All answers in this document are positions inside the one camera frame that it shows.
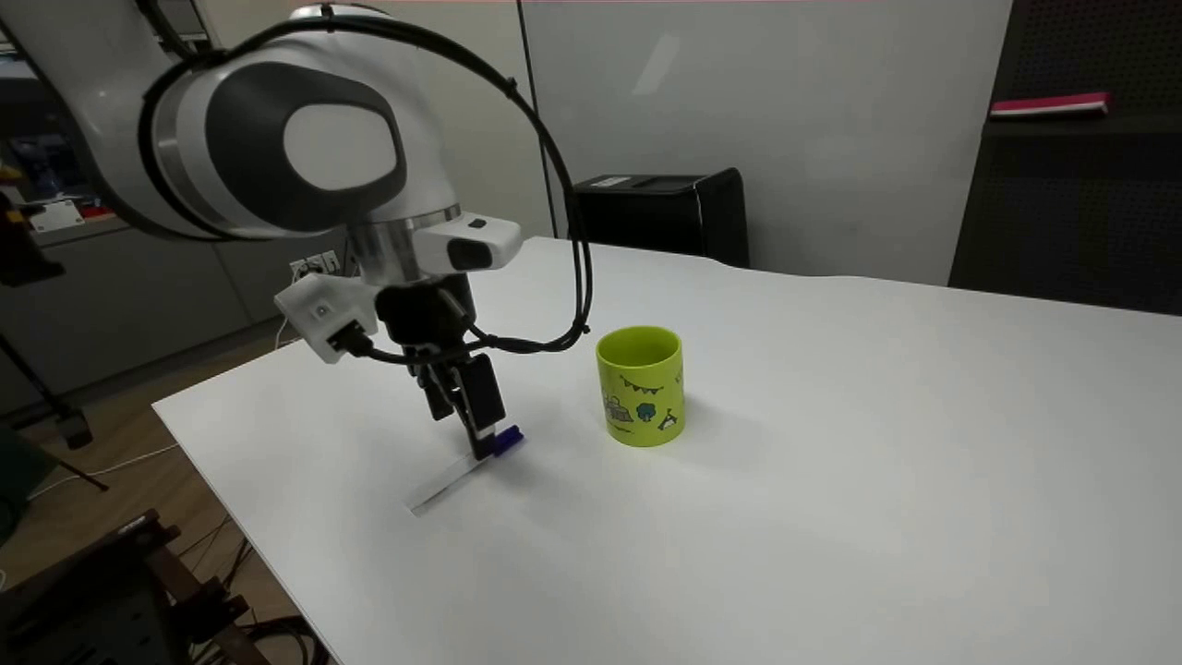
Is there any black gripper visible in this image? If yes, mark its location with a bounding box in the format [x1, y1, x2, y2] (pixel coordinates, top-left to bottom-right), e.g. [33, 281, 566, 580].
[369, 272, 511, 462]

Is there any white marker with blue cap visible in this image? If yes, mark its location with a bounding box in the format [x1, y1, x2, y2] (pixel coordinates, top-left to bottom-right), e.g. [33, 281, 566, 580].
[409, 421, 528, 513]

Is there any yellow-green plastic mug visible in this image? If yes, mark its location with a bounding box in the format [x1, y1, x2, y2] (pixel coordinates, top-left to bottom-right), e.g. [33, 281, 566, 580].
[593, 321, 688, 451]

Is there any white power socket strip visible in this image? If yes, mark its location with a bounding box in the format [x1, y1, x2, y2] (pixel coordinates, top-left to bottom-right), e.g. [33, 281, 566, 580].
[287, 246, 348, 281]

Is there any black computer case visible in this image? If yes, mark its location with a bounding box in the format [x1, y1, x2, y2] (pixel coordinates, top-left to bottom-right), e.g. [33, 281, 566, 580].
[566, 167, 753, 268]

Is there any black floor equipment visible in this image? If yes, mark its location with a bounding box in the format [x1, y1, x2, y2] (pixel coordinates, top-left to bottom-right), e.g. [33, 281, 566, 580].
[0, 509, 330, 665]

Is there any black shelf unit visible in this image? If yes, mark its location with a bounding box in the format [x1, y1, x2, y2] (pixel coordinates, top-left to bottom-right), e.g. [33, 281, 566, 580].
[946, 0, 1182, 318]

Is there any pink flat item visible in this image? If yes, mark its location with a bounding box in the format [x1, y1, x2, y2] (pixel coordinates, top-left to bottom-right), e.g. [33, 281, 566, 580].
[987, 90, 1117, 123]

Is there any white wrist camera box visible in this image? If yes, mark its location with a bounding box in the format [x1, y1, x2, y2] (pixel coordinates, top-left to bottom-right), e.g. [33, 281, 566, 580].
[271, 268, 382, 366]

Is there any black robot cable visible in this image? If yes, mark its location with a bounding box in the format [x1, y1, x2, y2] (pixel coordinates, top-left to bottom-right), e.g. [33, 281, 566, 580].
[132, 4, 598, 361]

